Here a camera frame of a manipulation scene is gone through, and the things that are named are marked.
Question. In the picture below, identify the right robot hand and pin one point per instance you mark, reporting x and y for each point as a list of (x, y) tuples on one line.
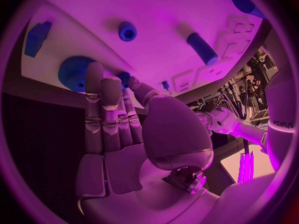
[(172, 127)]

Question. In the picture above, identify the short blue cylinder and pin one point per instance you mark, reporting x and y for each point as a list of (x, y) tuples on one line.
[(127, 31)]

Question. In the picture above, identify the small blue peg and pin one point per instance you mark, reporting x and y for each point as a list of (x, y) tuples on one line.
[(165, 84)]

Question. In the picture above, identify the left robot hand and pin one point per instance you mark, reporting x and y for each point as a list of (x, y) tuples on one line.
[(202, 118)]

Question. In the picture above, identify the long blue cylinder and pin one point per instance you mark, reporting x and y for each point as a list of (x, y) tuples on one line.
[(203, 48)]

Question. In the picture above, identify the white task board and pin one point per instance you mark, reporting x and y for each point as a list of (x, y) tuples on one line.
[(151, 18)]

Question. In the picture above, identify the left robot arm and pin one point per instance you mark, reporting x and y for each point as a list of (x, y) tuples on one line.
[(247, 130)]

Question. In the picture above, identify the small blue gear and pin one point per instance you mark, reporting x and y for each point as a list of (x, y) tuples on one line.
[(122, 75)]

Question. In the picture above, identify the thick blue cylinder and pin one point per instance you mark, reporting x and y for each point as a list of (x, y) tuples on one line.
[(243, 1)]

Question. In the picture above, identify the large blue gear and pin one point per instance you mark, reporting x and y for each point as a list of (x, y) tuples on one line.
[(71, 72)]

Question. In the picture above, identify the blue block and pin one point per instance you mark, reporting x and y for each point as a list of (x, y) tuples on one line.
[(36, 39)]

